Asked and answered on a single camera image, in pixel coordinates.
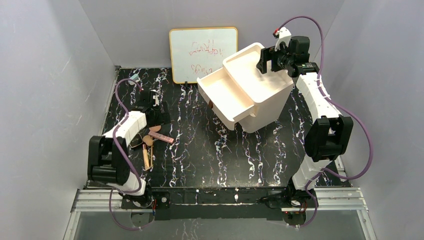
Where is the white drawer organizer box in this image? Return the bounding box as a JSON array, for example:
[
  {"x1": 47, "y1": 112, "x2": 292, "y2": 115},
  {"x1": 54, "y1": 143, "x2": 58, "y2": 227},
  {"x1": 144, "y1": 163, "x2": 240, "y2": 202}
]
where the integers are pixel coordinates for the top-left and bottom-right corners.
[{"x1": 222, "y1": 42, "x2": 294, "y2": 133}]

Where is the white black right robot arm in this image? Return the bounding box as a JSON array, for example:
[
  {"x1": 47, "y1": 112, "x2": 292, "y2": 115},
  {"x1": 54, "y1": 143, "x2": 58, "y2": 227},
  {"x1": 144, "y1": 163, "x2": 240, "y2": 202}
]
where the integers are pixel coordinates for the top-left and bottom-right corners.
[{"x1": 256, "y1": 35, "x2": 354, "y2": 201}]

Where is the pink lipstick box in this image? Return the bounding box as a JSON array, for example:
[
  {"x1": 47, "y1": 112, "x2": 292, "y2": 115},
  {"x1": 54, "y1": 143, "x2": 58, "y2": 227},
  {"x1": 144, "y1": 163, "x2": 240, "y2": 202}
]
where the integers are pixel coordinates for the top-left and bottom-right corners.
[{"x1": 148, "y1": 131, "x2": 174, "y2": 144}]

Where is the white top drawer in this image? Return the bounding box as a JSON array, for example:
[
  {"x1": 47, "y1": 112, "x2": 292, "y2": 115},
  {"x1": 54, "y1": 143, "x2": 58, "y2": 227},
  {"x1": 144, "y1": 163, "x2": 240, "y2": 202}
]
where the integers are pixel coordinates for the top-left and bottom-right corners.
[{"x1": 197, "y1": 68, "x2": 255, "y2": 131}]

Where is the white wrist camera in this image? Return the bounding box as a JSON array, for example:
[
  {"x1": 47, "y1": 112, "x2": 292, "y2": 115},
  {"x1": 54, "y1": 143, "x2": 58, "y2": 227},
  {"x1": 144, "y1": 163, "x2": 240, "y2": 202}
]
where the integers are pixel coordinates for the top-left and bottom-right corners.
[
  {"x1": 273, "y1": 27, "x2": 292, "y2": 52},
  {"x1": 149, "y1": 90, "x2": 160, "y2": 108}
]

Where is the black compact powder case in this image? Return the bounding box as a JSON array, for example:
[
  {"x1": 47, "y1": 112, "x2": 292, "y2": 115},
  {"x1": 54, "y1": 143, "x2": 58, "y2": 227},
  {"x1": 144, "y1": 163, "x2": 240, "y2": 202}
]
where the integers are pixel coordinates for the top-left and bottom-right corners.
[{"x1": 128, "y1": 133, "x2": 144, "y2": 149}]

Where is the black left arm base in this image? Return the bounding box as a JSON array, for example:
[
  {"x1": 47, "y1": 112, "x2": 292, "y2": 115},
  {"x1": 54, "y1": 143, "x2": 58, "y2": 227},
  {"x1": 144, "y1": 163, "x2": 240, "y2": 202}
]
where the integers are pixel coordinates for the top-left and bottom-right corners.
[{"x1": 119, "y1": 188, "x2": 171, "y2": 210}]

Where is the yellow framed whiteboard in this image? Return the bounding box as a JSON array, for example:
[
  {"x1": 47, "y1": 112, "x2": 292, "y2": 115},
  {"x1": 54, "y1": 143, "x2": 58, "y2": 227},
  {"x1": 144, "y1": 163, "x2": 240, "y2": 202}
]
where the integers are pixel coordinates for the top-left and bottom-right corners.
[{"x1": 169, "y1": 27, "x2": 238, "y2": 84}]

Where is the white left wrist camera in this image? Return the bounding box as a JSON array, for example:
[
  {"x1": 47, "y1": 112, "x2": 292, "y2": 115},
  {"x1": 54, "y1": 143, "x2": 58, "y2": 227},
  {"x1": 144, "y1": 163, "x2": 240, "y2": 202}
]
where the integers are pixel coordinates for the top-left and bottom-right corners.
[{"x1": 149, "y1": 90, "x2": 160, "y2": 108}]

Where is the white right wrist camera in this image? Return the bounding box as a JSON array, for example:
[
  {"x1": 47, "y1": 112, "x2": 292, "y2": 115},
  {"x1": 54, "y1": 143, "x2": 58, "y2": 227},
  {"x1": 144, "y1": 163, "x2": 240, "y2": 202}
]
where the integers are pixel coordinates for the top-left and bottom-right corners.
[{"x1": 273, "y1": 27, "x2": 292, "y2": 52}]

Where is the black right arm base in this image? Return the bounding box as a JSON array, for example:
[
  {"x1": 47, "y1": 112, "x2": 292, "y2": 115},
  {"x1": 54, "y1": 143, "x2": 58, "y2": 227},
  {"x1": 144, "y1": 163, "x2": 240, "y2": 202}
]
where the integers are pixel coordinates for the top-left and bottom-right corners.
[{"x1": 256, "y1": 185, "x2": 319, "y2": 212}]

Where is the round orange makeup sponge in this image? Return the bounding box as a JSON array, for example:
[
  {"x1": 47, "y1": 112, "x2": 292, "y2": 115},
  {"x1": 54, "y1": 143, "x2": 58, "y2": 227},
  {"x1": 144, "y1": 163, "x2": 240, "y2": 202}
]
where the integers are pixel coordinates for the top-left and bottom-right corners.
[{"x1": 149, "y1": 125, "x2": 162, "y2": 132}]

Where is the teardrop orange makeup sponge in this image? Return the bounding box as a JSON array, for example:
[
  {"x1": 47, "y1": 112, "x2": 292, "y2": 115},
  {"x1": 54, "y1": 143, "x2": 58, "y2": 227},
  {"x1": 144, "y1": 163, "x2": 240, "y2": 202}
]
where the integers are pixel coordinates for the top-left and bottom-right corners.
[{"x1": 142, "y1": 135, "x2": 154, "y2": 147}]

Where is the light blue small stapler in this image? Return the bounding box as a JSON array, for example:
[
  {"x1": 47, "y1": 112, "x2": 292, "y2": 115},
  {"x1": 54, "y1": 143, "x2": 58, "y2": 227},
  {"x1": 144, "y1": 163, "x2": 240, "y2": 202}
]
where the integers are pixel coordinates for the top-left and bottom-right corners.
[{"x1": 130, "y1": 73, "x2": 139, "y2": 81}]

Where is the thin wooden makeup pencil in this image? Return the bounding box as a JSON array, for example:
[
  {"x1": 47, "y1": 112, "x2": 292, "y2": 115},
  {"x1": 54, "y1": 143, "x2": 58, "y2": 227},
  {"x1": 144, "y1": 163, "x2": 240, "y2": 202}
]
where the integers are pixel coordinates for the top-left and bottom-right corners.
[{"x1": 148, "y1": 145, "x2": 153, "y2": 169}]

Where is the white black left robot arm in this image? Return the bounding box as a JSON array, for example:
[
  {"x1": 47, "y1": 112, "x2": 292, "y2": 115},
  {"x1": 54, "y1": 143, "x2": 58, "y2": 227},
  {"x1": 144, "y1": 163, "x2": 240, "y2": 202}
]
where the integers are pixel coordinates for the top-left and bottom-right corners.
[{"x1": 87, "y1": 90, "x2": 170, "y2": 196}]

